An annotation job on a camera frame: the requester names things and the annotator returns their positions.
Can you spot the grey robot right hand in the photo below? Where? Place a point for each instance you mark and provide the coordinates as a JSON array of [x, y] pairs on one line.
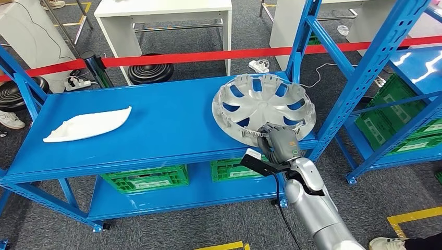
[[281, 145]]

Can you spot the silver wheel hubcap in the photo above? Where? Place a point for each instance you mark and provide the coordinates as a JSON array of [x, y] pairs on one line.
[[262, 107]]

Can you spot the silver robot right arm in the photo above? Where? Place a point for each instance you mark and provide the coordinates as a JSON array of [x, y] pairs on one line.
[[317, 214]]

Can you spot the blue metal shelf rack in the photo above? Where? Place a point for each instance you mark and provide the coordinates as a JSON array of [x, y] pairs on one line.
[[155, 124], [362, 69], [3, 245]]

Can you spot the white plastic car part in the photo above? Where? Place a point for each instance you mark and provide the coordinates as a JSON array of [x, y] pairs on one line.
[[89, 126]]

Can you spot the green plastic crate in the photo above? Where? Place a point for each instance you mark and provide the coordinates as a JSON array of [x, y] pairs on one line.
[[312, 40], [439, 177], [172, 186], [110, 174], [397, 93], [366, 127], [219, 162], [221, 174]]

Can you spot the red barrier belt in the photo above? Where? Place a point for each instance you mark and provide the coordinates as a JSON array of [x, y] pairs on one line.
[[207, 55]]

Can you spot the white table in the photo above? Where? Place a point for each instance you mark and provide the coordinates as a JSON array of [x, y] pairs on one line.
[[117, 38], [281, 27]]

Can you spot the yellow floor tape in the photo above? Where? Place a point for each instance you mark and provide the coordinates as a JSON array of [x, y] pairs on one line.
[[414, 216], [221, 246], [69, 24]]

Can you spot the crumpled clear plastic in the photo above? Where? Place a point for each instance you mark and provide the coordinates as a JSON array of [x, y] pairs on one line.
[[342, 30]]

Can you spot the person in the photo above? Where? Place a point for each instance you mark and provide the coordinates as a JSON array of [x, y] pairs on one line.
[[51, 4], [12, 120], [386, 244]]

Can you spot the black round stanchion base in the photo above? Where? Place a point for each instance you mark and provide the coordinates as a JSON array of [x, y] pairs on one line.
[[150, 71], [17, 97]]

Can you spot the white power strip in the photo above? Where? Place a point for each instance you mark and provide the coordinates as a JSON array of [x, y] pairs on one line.
[[77, 84]]

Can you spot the steel table legs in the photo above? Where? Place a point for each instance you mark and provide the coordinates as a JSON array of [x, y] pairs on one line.
[[57, 26]]

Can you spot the white cabinet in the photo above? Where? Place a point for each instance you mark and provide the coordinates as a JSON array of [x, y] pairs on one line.
[[34, 38]]

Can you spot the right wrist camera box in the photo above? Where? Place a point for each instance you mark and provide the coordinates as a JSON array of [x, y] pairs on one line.
[[259, 164]]

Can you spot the white wall plug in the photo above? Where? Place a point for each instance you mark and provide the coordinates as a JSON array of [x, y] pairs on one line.
[[379, 82]]

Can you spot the black stanchion post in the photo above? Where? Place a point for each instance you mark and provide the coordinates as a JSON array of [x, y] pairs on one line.
[[98, 71]]

